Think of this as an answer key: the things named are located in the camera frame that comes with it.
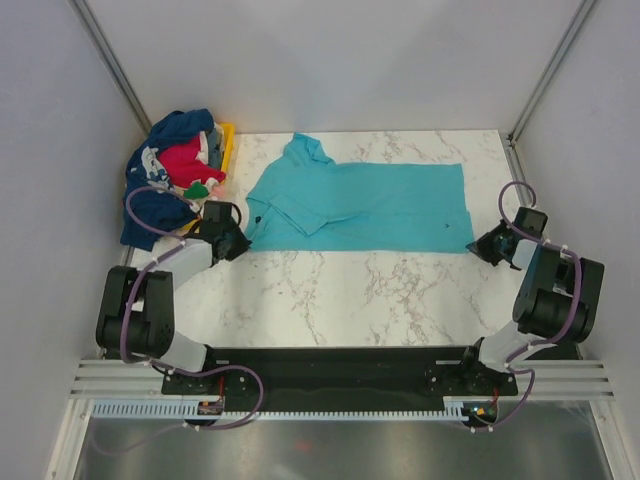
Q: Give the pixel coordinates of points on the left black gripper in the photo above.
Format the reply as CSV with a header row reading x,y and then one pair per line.
x,y
242,244

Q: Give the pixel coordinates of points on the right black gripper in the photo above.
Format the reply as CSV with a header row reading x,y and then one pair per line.
x,y
481,246

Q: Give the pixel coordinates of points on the teal t-shirt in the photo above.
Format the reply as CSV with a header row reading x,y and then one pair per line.
x,y
305,201

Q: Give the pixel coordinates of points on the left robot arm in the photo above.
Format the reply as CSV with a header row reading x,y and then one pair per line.
x,y
136,319

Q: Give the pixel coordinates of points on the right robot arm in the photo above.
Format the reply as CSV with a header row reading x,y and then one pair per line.
x,y
556,302

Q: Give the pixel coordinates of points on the navy blue printed t-shirt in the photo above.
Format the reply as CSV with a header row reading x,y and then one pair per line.
x,y
146,210

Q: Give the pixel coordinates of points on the magenta red t-shirt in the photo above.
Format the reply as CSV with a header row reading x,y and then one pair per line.
x,y
184,166

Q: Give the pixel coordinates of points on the yellow plastic bin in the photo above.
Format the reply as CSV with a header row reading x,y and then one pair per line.
x,y
220,141

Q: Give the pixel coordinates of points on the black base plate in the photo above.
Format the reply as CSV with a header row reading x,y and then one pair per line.
x,y
341,379

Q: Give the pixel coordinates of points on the white slotted cable duct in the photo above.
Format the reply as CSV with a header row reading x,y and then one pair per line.
x,y
198,411

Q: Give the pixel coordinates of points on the aluminium rail at base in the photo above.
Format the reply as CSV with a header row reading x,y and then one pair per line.
x,y
555,380

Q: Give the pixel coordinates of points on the left aluminium frame post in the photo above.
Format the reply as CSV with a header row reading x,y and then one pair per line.
x,y
92,26

